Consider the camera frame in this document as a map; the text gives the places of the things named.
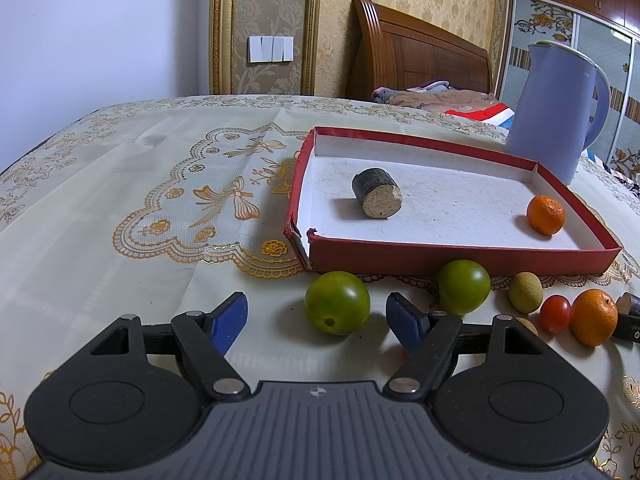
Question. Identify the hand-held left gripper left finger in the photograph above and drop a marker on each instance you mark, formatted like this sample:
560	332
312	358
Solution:
232	322

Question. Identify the wooden bed headboard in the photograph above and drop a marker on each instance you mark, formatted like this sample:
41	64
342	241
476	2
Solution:
410	45

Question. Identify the green tomato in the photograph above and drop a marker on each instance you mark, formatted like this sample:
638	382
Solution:
337	302
464	286

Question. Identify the red cardboard box tray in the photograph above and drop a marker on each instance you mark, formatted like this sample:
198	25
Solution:
450	260

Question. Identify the gold framed wall panel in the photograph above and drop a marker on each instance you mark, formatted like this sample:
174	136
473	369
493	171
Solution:
260	0

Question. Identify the white wall light switch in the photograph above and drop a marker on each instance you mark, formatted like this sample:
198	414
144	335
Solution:
271	49

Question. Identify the small yellowish round fruit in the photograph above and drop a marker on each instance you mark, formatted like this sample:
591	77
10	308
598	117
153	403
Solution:
527	327
526	291

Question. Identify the cream gold-patterned tablecloth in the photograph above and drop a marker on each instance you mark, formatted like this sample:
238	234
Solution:
125	160

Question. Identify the blue electric kettle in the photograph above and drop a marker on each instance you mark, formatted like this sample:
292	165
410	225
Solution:
550	115

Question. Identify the red cherry tomato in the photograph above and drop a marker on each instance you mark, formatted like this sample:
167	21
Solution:
555	314

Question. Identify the wardrobe with floral sliding doors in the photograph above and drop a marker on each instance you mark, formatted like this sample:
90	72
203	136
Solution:
550	10

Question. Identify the dark sugarcane piece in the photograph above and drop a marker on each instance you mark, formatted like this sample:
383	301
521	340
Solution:
625	307
372	187

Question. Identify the brown blanket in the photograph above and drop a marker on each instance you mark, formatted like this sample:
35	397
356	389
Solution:
450	97

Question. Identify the red white blue striped cloth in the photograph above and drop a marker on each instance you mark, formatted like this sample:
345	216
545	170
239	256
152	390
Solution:
487	112

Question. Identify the orange mandarin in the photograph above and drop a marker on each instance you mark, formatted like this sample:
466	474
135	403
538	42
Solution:
594	317
546	215

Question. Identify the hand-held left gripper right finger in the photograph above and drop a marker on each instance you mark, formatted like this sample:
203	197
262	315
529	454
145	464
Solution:
404	322

